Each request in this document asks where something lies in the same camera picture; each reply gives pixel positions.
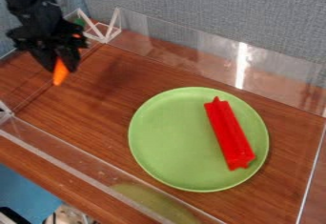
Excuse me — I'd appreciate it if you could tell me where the green round plate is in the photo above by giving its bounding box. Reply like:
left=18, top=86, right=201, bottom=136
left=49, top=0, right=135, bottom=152
left=127, top=87, right=270, bottom=193

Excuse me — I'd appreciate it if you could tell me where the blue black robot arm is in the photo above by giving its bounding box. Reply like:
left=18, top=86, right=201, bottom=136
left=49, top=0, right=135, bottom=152
left=6, top=0, right=89, bottom=72

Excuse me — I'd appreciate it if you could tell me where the clear acrylic barrier wall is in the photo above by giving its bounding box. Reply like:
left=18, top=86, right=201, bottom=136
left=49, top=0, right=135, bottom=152
left=0, top=9, right=326, bottom=224

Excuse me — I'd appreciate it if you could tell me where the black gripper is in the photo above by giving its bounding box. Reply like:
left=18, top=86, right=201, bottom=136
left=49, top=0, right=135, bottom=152
left=7, top=19, right=89, bottom=72

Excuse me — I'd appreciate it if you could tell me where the red star-shaped block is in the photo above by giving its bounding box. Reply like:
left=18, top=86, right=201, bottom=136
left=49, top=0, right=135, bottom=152
left=204, top=97, right=257, bottom=171

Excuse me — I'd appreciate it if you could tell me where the orange toy carrot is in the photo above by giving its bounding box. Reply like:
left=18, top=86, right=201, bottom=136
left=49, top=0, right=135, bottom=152
left=51, top=17, right=87, bottom=87

